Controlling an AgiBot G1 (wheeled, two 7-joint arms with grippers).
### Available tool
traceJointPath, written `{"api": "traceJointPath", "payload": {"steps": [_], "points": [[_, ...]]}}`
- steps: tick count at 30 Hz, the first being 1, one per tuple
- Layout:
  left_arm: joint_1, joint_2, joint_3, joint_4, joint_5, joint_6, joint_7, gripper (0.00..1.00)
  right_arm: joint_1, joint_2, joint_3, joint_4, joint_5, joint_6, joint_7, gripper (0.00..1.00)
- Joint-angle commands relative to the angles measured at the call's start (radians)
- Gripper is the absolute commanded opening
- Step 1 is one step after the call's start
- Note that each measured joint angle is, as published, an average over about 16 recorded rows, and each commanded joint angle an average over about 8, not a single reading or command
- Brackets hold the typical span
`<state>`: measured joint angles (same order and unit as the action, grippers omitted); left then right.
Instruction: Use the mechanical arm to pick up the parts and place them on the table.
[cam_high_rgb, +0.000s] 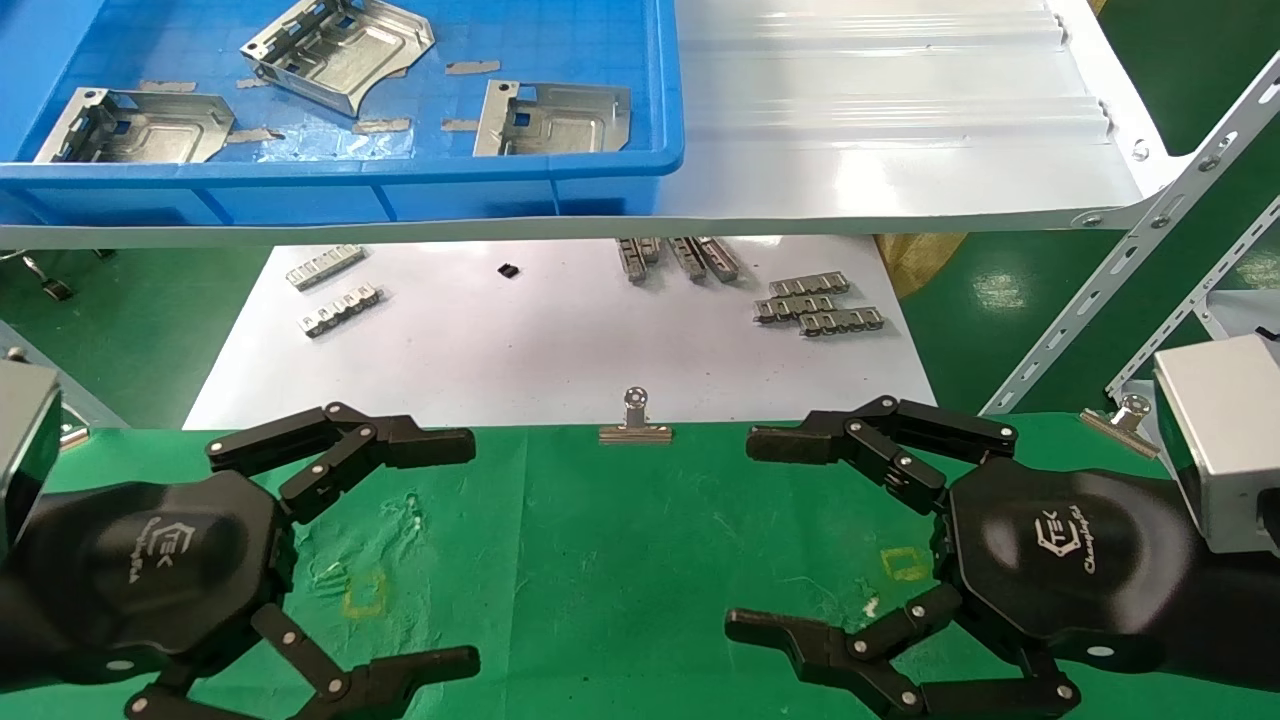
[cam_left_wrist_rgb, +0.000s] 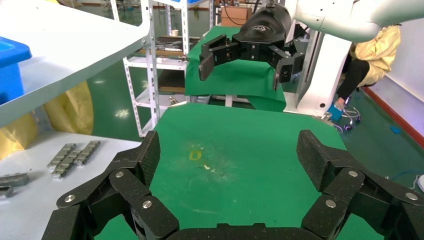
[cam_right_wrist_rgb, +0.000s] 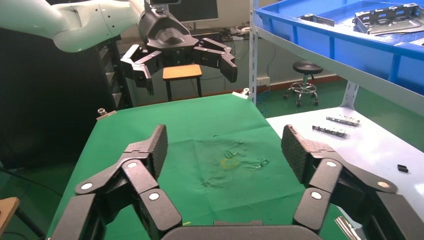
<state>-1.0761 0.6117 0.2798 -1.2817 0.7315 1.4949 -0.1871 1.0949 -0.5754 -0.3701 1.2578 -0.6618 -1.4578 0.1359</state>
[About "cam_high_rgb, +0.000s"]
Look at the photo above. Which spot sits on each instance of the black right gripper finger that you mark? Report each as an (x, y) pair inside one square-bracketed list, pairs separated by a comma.
[(790, 640), (800, 440)]

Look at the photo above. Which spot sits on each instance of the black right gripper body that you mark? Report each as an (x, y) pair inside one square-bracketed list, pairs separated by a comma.
[(1070, 560)]

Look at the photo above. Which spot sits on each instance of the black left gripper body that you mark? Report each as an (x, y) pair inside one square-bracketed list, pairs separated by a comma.
[(160, 570)]

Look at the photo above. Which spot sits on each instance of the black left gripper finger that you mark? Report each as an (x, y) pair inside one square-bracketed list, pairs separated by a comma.
[(400, 675), (420, 445)]

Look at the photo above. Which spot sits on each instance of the stamped sheet metal bracket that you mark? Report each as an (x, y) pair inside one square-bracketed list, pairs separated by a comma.
[(350, 60), (570, 120), (170, 130)]

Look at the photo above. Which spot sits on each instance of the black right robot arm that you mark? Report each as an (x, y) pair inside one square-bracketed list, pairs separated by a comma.
[(1245, 615)]

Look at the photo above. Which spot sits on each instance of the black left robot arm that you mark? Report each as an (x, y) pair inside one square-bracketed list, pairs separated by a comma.
[(14, 630)]

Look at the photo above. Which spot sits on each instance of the small metal connector strip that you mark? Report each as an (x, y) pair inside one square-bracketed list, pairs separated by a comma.
[(631, 260), (840, 322), (719, 259), (325, 267), (808, 284), (687, 259), (651, 249), (793, 309), (340, 311)]

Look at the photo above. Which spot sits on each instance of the silver binder clip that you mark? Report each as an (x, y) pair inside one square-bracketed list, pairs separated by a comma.
[(72, 435), (635, 432), (1120, 428)]

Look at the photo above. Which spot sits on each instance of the white paper sheet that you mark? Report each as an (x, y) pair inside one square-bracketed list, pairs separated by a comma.
[(550, 340)]

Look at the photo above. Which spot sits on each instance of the green cloth mat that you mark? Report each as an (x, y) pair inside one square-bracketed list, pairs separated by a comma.
[(600, 560)]

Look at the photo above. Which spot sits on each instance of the yellowish woven bag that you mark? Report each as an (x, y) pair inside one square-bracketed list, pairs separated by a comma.
[(915, 262)]

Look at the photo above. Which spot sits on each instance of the blue plastic bin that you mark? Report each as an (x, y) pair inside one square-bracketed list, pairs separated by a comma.
[(300, 195)]

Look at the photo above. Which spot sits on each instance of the white slotted angle bar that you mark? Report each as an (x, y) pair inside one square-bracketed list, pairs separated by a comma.
[(1150, 225), (1200, 300)]

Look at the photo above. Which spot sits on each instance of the white shelf board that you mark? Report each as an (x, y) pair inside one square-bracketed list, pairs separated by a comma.
[(880, 150)]

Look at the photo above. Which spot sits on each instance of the metal caster foot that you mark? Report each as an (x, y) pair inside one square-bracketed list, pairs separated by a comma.
[(52, 287)]

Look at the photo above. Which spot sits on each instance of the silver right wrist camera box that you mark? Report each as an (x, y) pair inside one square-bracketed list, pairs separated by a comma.
[(1220, 440)]

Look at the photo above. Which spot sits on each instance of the grey metal frame bar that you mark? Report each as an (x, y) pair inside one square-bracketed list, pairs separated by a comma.
[(70, 395)]

